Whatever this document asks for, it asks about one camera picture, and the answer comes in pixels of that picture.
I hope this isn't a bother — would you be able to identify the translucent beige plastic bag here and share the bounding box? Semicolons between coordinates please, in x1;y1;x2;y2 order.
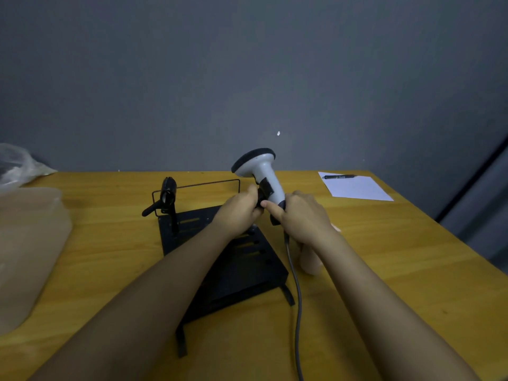
0;187;74;336

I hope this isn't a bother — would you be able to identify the black clamp holder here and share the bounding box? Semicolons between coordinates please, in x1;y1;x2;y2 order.
141;176;179;237

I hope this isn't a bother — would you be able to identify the person's left forearm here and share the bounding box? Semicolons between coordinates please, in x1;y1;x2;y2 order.
28;223;235;381

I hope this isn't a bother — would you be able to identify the clear plastic bag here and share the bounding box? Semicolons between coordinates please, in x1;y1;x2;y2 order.
0;143;58;189

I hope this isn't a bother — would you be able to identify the white handheld barcode scanner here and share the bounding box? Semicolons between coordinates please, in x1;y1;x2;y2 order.
231;148;287;226

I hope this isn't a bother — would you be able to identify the black wire frame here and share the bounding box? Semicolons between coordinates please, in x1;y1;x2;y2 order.
152;178;242;217

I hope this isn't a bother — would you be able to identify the person's left hand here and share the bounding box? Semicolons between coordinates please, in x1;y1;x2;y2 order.
211;184;265;239

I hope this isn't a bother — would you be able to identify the white paper sheet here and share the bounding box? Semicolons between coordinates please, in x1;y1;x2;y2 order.
318;171;394;202

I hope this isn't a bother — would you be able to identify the person's right forearm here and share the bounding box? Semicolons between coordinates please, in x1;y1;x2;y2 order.
313;233;482;381

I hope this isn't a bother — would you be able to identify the person's right hand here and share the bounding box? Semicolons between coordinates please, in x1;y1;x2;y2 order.
260;190;339;251

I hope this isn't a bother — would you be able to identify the black metal stand base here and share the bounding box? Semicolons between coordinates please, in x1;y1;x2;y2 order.
158;205;297;358

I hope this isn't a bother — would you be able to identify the grey scanner cable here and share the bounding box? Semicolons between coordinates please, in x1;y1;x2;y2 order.
283;231;305;381

